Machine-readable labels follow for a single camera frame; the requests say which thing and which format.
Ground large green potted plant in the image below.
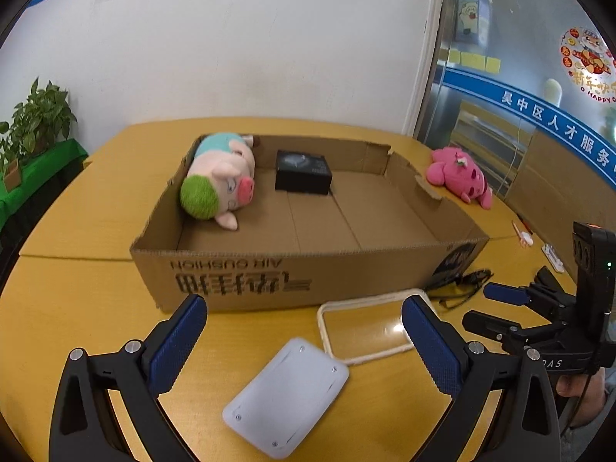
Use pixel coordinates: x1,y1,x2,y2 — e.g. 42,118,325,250
10,77,78,157

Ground black product box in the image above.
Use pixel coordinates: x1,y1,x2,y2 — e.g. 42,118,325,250
274,149,334,196

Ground pink bear plush toy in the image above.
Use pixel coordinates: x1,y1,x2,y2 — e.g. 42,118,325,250
426,145,492,210

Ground green table cloth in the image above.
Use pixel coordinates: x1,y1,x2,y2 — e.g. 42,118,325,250
0,139,90,232

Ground person's right hand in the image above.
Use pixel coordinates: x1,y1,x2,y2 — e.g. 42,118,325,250
555,370,611,425

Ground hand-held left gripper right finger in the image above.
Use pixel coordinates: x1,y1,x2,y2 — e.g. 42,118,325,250
401,295,564,462

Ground black sunglasses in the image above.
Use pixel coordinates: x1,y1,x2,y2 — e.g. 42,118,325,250
426,269,494,309

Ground pink pig plush toy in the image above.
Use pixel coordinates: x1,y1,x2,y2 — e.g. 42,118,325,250
180,132,256,232

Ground white rectangular device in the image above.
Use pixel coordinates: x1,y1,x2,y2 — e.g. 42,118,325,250
222,337,350,460

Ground yellow slatted frame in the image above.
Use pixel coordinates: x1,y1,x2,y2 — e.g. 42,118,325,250
452,101,535,198

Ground red and white pen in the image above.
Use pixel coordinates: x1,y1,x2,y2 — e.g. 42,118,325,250
511,219,533,249

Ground round festive window sticker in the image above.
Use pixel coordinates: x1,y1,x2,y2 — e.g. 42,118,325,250
558,26,616,105

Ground small white flat gadget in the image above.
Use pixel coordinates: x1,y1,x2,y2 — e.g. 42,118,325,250
543,244,565,273

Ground blue door band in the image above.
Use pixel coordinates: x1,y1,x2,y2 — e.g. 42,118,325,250
443,65,616,179

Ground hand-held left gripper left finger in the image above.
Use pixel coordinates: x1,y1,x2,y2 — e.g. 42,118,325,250
48,293,209,462

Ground brown cardboard box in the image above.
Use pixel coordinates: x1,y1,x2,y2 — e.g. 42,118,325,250
130,132,490,313

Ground black cable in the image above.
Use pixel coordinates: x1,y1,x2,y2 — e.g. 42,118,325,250
570,310,609,429

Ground small green potted plant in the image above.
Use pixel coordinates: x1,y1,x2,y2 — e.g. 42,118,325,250
0,120,26,191

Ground cartoon door poster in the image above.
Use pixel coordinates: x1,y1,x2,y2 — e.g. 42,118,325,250
455,0,494,46

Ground wooden desktop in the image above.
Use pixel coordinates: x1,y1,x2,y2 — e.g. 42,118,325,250
0,118,616,462

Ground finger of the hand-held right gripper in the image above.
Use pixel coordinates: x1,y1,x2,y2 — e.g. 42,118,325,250
462,310,526,346
484,266,574,310

